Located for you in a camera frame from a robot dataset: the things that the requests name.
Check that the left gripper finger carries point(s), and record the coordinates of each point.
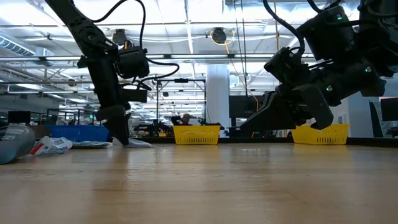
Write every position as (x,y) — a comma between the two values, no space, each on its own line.
(121,130)

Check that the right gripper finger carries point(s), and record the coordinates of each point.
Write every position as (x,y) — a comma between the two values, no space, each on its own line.
(273,118)

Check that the small white toothpaste tube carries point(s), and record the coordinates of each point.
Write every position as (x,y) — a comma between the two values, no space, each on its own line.
(138,143)

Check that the bagged grey sponge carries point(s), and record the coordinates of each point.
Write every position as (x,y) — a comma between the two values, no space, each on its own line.
(91,144)

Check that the red white packet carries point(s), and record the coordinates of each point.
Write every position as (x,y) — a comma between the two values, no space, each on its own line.
(51,145)

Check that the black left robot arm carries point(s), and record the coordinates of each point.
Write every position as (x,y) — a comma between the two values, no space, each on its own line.
(93,40)

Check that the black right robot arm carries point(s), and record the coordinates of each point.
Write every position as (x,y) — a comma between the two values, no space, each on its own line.
(379,31)

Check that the black monitor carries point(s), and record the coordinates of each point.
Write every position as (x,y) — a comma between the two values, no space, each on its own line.
(239,107)
(18,116)
(388,109)

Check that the blue plastic basket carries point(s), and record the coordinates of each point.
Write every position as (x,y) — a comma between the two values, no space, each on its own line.
(77,133)

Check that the dark upright panel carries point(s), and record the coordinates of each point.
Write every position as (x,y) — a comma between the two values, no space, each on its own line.
(374,119)

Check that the yellow plastic basket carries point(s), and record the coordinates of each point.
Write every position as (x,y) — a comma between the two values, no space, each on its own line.
(196,135)
(337,136)

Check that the white building column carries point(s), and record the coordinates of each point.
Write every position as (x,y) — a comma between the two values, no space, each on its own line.
(217,93)

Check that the person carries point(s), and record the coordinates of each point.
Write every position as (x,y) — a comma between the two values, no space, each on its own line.
(186,119)

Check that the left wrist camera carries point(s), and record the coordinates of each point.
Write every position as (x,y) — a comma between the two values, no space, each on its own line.
(135,95)

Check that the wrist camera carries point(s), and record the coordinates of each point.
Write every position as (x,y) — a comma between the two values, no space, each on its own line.
(135,95)
(286,67)

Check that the black metal frame rig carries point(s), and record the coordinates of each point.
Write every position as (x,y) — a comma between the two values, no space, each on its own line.
(71,109)
(181,80)

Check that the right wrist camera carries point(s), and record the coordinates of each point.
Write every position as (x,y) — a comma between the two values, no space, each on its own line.
(286,67)

